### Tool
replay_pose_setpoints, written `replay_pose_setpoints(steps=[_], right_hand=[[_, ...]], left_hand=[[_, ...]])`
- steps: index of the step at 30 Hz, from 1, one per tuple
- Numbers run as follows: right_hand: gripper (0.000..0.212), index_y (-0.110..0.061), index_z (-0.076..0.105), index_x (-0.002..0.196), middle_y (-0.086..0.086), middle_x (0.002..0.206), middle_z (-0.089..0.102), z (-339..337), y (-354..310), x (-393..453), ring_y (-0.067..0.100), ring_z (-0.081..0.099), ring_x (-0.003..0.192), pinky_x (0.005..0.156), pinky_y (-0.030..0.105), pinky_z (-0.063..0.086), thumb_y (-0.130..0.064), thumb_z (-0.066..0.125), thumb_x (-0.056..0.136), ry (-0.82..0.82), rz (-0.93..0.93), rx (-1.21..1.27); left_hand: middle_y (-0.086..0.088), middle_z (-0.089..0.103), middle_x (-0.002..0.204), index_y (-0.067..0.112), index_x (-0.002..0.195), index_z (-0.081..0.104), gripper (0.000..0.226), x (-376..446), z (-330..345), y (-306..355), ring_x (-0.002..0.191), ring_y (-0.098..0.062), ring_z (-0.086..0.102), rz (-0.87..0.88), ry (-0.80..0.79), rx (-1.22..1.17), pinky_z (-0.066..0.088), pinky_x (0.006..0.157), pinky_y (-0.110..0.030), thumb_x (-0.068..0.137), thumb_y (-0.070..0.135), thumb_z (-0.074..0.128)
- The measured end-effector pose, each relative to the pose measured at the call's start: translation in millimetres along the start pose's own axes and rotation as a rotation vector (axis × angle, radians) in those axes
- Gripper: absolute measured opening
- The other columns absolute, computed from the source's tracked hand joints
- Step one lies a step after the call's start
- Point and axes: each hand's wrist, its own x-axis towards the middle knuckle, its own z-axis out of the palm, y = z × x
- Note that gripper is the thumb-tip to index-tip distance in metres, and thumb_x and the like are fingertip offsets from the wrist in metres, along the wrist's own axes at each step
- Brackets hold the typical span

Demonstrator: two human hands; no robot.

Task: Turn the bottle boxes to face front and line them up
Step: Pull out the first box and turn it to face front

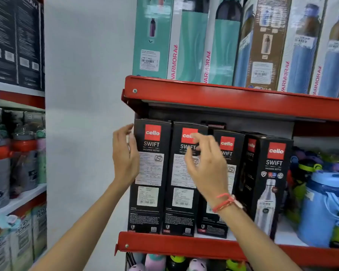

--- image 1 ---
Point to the row of grey sipper bottles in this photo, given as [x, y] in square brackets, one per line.
[0, 177]

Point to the pile of pink green-lidded bottles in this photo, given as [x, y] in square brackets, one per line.
[155, 262]

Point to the red metal shelf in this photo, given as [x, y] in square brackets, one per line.
[172, 245]
[214, 95]

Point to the person's right forearm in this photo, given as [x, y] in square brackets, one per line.
[254, 239]

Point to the black box with red lettering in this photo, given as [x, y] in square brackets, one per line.
[214, 125]

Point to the person's left forearm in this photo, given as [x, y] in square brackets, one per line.
[82, 237]

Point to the brown and blue bottle carton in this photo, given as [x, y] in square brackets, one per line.
[268, 25]

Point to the teal bottle carton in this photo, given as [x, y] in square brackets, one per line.
[152, 33]
[223, 53]

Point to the black bottle box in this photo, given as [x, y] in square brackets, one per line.
[212, 225]
[271, 172]
[178, 220]
[149, 211]
[243, 172]

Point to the row of white green cartons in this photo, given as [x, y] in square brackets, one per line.
[22, 239]

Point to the person's left hand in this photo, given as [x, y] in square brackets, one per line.
[125, 160]

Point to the person's right hand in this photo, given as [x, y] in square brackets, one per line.
[209, 172]

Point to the cluster of colourful water bottles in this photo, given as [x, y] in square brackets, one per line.
[319, 208]

